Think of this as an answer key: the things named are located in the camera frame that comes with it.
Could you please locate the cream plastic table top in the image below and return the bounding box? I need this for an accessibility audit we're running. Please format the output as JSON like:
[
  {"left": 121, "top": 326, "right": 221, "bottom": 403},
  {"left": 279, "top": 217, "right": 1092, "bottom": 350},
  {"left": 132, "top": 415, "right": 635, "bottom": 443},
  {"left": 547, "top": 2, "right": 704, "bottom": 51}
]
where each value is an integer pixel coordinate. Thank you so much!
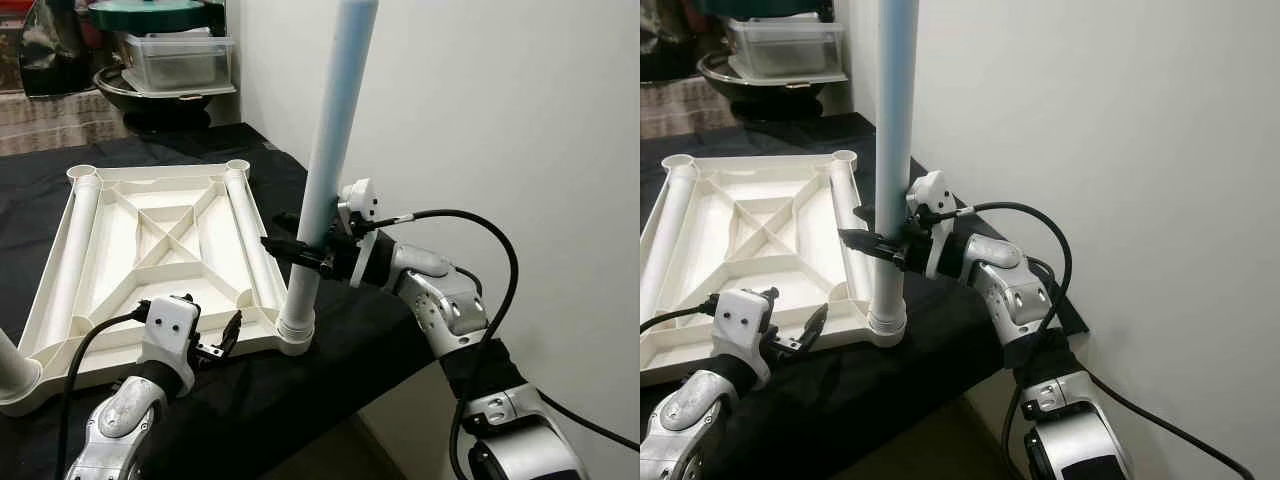
[
  {"left": 0, "top": 159, "right": 317, "bottom": 417},
  {"left": 640, "top": 149, "right": 908, "bottom": 388}
]

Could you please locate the black table cloth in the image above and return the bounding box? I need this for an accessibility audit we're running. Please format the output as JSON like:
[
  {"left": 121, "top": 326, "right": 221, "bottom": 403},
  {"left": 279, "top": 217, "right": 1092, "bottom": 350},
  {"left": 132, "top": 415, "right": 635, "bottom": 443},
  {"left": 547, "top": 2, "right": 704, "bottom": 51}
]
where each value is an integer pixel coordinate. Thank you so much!
[
  {"left": 640, "top": 112, "right": 1089, "bottom": 480},
  {"left": 0, "top": 122, "right": 451, "bottom": 480}
]

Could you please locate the black wok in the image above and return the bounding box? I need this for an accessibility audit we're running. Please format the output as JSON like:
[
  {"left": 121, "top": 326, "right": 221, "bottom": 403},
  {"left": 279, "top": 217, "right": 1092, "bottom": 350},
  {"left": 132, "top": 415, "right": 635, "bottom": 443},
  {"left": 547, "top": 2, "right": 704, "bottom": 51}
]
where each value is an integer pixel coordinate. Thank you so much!
[
  {"left": 697, "top": 52, "right": 853, "bottom": 123},
  {"left": 93, "top": 65, "right": 238, "bottom": 134}
]

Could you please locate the clear lidded plastic container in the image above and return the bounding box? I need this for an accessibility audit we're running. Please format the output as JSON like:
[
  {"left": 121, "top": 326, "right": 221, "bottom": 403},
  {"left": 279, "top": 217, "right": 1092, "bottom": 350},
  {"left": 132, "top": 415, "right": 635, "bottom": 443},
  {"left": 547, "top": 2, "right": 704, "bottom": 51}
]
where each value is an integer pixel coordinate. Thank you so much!
[
  {"left": 118, "top": 32, "right": 238, "bottom": 98},
  {"left": 726, "top": 18, "right": 848, "bottom": 83}
]

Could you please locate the patterned beige cloth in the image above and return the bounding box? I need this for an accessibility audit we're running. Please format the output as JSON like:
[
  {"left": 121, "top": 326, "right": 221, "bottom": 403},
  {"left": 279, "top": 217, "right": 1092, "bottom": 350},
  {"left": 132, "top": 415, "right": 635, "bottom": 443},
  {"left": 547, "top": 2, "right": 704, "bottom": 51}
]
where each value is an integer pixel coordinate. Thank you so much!
[
  {"left": 0, "top": 90, "right": 131, "bottom": 157},
  {"left": 640, "top": 78, "right": 741, "bottom": 141}
]

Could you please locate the green pot lid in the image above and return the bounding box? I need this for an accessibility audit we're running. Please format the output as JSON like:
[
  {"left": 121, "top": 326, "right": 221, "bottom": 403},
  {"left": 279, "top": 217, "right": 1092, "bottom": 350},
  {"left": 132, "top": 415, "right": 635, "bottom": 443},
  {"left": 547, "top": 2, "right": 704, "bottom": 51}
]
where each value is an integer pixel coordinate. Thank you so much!
[
  {"left": 700, "top": 0, "right": 837, "bottom": 21},
  {"left": 88, "top": 0, "right": 227, "bottom": 35}
]

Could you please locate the black bag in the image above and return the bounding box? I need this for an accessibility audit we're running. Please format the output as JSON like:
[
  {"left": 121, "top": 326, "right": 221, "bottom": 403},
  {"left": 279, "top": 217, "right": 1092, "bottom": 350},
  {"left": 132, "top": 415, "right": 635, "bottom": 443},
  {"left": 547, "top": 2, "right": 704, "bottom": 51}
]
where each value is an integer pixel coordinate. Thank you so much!
[
  {"left": 20, "top": 0, "right": 101, "bottom": 99},
  {"left": 640, "top": 0, "right": 706, "bottom": 84}
]

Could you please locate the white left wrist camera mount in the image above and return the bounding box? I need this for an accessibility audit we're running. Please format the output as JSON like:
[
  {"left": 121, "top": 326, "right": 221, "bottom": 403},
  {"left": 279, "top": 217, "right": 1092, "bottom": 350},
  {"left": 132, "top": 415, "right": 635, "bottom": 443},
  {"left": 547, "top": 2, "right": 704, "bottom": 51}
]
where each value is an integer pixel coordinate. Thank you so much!
[
  {"left": 138, "top": 294, "right": 203, "bottom": 393},
  {"left": 714, "top": 287, "right": 777, "bottom": 388}
]

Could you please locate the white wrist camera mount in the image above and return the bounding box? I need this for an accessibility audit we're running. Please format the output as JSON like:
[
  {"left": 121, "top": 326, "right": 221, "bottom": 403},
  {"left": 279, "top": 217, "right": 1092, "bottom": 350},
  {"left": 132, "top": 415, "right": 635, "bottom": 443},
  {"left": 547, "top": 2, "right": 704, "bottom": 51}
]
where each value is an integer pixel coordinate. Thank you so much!
[
  {"left": 336, "top": 178, "right": 381, "bottom": 288},
  {"left": 138, "top": 294, "right": 203, "bottom": 393},
  {"left": 714, "top": 287, "right": 777, "bottom": 388},
  {"left": 905, "top": 170, "right": 958, "bottom": 281}
]

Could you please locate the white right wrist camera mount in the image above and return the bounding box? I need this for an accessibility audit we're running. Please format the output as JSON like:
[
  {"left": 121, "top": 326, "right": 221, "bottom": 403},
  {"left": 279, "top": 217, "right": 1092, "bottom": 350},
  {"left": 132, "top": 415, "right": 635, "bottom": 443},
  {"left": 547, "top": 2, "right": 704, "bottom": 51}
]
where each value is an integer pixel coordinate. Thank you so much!
[
  {"left": 905, "top": 170, "right": 958, "bottom": 281},
  {"left": 336, "top": 178, "right": 381, "bottom": 288}
]

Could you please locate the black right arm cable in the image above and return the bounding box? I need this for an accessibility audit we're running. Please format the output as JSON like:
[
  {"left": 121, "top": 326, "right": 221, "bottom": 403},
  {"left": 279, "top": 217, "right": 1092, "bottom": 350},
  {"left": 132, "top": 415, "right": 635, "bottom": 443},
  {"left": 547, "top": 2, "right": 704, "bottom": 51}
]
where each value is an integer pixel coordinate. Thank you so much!
[
  {"left": 378, "top": 208, "right": 641, "bottom": 480},
  {"left": 955, "top": 201, "right": 1257, "bottom": 480}
]

